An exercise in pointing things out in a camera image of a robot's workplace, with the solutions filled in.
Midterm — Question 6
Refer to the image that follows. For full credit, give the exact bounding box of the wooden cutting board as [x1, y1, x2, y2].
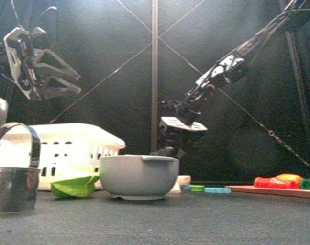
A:
[224, 184, 310, 200]

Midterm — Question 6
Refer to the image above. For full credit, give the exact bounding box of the small dark grey lump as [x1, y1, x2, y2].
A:
[149, 145, 176, 158]

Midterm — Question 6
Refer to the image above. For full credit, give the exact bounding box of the cream toy block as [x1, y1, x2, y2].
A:
[169, 174, 192, 194]

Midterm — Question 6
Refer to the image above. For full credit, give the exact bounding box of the green toy block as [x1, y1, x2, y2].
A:
[188, 184, 205, 193]

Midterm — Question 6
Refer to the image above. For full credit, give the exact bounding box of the light blue toy block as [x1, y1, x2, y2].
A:
[201, 187, 232, 195]

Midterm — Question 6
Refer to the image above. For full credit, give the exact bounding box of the white plastic basket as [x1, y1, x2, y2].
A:
[16, 122, 126, 192]

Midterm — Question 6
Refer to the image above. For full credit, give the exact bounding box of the green toy leaf vegetable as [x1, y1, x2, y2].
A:
[48, 174, 101, 199]

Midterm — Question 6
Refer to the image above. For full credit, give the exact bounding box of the stainless steel pot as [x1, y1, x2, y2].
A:
[0, 122, 42, 215]

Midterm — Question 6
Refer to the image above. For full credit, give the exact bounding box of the plain diagonal brace wire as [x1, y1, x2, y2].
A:
[46, 0, 206, 124]

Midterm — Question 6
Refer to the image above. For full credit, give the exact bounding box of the grey bowl with handles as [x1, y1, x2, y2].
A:
[97, 154, 180, 202]

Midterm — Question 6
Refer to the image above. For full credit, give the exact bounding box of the diagonal brace wire with turnbuckle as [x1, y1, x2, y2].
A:
[112, 0, 310, 175]

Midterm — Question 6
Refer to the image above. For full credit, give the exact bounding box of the vertical metal frame pole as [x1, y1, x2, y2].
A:
[149, 0, 160, 153]

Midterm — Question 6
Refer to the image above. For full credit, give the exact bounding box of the dark slanted frame post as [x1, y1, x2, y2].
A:
[278, 0, 310, 154]

